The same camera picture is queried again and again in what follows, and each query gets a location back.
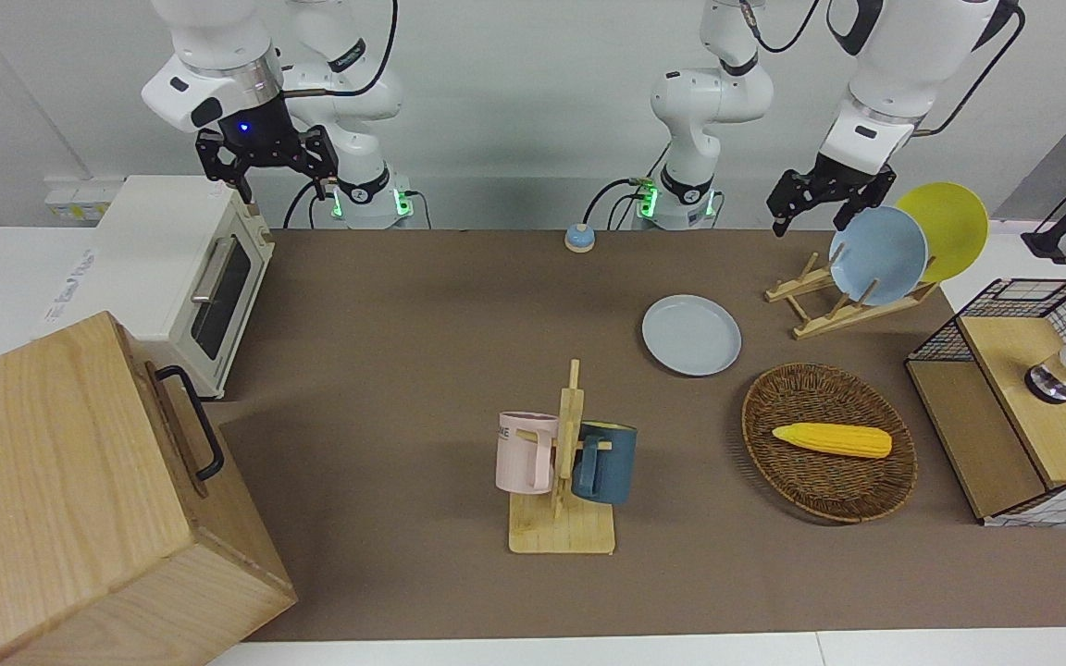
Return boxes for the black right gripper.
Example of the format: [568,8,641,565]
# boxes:
[196,111,340,206]

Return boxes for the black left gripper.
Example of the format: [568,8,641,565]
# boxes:
[767,151,898,239]

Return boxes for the gray plate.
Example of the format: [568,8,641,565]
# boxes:
[641,294,743,377]

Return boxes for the light blue plate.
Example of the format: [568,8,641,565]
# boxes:
[829,205,929,307]

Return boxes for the wooden plate rack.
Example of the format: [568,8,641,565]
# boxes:
[764,253,941,340]

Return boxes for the yellow plate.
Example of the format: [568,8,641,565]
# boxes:
[894,182,990,284]

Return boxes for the white toaster oven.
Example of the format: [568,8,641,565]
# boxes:
[43,175,276,401]

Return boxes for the yellow corn cob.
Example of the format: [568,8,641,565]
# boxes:
[771,423,893,460]

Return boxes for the brown table mat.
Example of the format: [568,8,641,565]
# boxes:
[209,228,1066,643]

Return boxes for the brown wicker basket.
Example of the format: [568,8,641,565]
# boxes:
[741,363,919,525]

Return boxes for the dark blue mug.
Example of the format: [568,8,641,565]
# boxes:
[571,422,638,506]

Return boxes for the pink mug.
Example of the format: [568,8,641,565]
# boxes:
[495,412,560,495]

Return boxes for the wooden mug holder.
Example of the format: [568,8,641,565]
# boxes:
[507,359,617,556]

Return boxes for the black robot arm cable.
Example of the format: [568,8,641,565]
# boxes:
[283,0,401,98]

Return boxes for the white wall power strip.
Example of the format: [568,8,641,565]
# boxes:
[44,185,122,223]

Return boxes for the wire and wood shelf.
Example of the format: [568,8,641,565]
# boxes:
[904,277,1066,528]

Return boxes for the wooden box with black handle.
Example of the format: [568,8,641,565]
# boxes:
[0,311,298,666]

